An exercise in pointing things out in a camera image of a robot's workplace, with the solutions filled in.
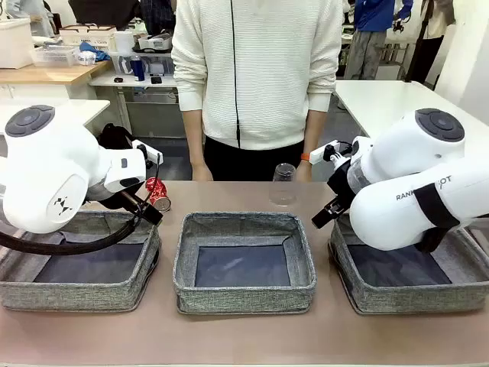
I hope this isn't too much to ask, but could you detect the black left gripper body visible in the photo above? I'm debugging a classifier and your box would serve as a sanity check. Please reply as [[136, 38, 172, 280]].
[[84, 186, 144, 215]]

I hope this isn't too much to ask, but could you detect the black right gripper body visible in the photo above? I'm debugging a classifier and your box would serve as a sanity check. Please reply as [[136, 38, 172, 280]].
[[326, 158, 360, 209]]

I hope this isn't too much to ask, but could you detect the crushed red cola can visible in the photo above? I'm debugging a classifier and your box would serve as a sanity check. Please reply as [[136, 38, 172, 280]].
[[144, 177, 172, 213]]

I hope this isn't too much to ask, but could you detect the clear plastic cup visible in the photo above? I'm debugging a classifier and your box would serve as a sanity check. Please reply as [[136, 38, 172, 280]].
[[269, 163, 300, 208]]

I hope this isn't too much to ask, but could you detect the person's right forearm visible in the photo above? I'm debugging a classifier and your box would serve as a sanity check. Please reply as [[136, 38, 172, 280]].
[[182, 109, 207, 165]]

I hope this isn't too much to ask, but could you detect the person's left forearm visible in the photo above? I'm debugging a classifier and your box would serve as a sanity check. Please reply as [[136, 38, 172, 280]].
[[303, 109, 329, 158]]

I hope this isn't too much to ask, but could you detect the person's left hand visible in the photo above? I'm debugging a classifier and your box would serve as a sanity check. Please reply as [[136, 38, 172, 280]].
[[294, 163, 313, 183]]

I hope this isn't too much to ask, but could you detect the person's right hand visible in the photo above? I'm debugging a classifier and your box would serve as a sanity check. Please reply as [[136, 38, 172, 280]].
[[190, 161, 214, 182]]

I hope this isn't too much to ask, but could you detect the black backpack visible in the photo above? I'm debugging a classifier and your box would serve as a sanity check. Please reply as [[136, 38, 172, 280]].
[[98, 122, 134, 152]]

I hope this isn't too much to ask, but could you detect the large white table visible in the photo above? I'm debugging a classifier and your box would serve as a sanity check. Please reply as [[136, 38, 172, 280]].
[[333, 79, 489, 138]]

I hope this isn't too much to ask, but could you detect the grey fabric basket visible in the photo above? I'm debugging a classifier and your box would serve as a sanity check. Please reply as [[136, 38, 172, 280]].
[[328, 211, 489, 317], [0, 209, 161, 313], [171, 211, 318, 317]]

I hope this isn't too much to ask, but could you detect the white desk with shelf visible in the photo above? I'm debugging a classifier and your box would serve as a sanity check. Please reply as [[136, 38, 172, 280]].
[[89, 70, 180, 138]]

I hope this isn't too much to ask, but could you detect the blue bottle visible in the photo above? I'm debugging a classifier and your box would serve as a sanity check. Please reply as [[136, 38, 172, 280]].
[[129, 54, 146, 83]]

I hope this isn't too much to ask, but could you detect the person in white sweater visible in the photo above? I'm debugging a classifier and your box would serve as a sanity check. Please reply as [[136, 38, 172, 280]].
[[170, 0, 344, 183]]

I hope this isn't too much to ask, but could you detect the wooden top table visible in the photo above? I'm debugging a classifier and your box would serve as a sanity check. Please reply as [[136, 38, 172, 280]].
[[0, 59, 114, 100]]

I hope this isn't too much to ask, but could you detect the clear storage bin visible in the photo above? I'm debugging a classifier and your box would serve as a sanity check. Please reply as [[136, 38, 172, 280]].
[[110, 51, 176, 76]]

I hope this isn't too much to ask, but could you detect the blue cloth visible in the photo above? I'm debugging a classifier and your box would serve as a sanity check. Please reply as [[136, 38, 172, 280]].
[[79, 41, 112, 63]]

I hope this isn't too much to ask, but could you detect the person in blue jacket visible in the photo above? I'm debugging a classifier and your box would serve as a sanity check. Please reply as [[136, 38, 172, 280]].
[[343, 0, 413, 81]]

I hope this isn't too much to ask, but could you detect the clear plastic basket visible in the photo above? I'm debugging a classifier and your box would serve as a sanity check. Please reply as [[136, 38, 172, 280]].
[[32, 44, 79, 68]]

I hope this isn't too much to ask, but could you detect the white crate wooden rim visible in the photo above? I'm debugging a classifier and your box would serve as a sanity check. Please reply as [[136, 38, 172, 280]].
[[59, 24, 118, 50]]

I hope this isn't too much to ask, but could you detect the person in beige top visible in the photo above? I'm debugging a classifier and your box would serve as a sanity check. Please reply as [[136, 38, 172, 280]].
[[404, 0, 458, 83]]

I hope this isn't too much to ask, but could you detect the white storage box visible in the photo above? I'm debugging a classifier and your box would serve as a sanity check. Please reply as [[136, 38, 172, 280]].
[[0, 18, 34, 70]]

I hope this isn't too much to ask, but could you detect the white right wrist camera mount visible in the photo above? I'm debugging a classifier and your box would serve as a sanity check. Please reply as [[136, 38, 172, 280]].
[[309, 140, 352, 165]]

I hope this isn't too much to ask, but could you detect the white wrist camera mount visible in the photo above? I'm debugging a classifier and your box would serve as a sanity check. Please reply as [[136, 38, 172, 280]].
[[309, 140, 352, 165], [131, 139, 164, 166]]

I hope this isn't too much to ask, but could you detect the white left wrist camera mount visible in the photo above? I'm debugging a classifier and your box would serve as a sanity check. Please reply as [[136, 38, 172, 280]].
[[131, 139, 164, 166]]

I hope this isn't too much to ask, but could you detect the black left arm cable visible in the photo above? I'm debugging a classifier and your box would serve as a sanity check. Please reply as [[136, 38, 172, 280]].
[[0, 158, 161, 256]]

